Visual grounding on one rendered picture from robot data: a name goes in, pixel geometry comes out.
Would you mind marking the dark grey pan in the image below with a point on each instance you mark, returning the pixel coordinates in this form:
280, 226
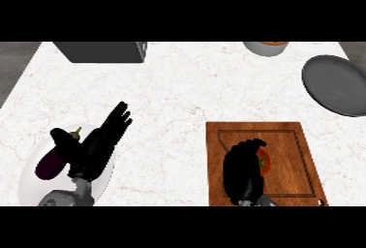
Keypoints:
337, 84

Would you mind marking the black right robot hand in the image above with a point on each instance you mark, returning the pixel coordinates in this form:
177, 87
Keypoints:
243, 174

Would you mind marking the red tomato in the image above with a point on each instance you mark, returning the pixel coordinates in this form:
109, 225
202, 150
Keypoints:
265, 163

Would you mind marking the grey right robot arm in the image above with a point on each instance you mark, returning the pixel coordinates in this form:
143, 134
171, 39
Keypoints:
261, 201

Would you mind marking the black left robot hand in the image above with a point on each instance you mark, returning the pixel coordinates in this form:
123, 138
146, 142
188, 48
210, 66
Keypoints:
98, 147

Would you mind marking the white plate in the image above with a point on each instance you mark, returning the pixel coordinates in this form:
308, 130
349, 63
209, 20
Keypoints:
33, 187

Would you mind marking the dark grey box appliance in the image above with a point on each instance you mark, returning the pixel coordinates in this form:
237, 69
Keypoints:
103, 51

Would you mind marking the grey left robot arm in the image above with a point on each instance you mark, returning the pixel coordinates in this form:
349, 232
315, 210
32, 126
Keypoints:
69, 195

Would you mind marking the grey pot with orange contents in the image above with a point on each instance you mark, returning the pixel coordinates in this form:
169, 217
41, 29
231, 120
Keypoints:
267, 48

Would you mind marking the brown wooden cutting board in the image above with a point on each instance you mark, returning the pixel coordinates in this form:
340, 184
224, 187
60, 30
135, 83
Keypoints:
292, 155

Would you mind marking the purple eggplant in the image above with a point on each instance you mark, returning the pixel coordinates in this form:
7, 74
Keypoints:
51, 164

